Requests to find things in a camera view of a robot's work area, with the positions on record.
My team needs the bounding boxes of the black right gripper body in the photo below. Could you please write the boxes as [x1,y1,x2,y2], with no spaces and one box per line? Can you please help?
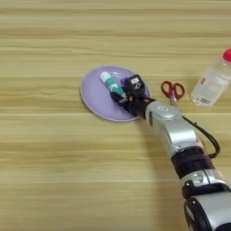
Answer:
[120,93,156,120]

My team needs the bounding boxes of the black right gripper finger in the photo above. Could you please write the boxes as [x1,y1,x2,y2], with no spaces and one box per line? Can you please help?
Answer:
[109,90,125,105]

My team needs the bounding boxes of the white and teal glue stick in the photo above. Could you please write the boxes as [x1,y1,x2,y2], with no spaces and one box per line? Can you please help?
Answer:
[99,70,127,99]

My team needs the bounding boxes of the purple eraser block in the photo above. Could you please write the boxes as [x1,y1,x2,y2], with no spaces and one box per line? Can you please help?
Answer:
[120,77,130,88]

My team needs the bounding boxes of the purple round plate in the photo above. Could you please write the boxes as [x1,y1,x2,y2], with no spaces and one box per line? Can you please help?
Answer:
[79,66,152,123]

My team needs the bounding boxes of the clear bottle with red cap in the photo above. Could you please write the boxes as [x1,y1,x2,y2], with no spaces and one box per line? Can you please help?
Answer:
[189,49,231,108]

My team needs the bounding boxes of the red-handled scissors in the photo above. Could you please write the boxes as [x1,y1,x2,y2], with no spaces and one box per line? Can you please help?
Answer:
[161,80,186,108]

